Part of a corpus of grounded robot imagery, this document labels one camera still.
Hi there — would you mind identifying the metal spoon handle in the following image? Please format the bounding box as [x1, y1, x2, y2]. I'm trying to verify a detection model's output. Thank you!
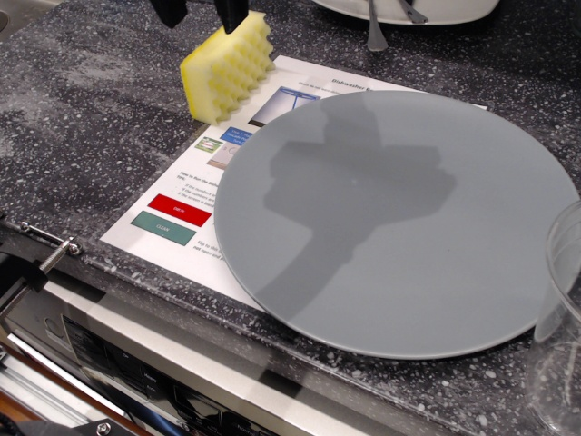
[367, 0, 389, 52]

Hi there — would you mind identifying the white dish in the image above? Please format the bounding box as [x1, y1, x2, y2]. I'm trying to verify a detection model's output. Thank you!
[316, 0, 498, 25]

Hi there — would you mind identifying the clear plastic cup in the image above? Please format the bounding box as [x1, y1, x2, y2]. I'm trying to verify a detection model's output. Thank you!
[527, 202, 580, 435]

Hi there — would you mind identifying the metal clamp screw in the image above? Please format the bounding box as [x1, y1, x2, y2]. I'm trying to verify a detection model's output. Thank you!
[1, 222, 83, 321]

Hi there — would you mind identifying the yellow sponge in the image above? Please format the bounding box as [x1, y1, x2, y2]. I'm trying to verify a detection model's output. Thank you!
[180, 11, 274, 125]

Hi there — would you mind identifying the metal utensil handle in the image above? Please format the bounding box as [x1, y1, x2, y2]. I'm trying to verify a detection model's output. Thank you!
[399, 0, 428, 25]

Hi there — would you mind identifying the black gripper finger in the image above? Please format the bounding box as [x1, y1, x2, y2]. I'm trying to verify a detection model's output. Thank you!
[152, 0, 188, 28]
[214, 0, 249, 34]

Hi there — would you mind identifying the black clamp bracket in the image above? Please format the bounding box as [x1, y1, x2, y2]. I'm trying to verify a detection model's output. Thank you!
[0, 252, 48, 297]

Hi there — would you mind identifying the grey round plate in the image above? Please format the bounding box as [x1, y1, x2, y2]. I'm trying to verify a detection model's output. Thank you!
[214, 91, 578, 360]

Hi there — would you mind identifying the stainless steel dishwasher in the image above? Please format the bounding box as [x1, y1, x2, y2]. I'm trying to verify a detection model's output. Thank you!
[2, 276, 446, 435]

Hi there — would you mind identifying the laminated dishwasher instruction sheet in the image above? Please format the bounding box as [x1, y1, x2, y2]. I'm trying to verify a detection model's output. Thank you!
[104, 56, 476, 317]

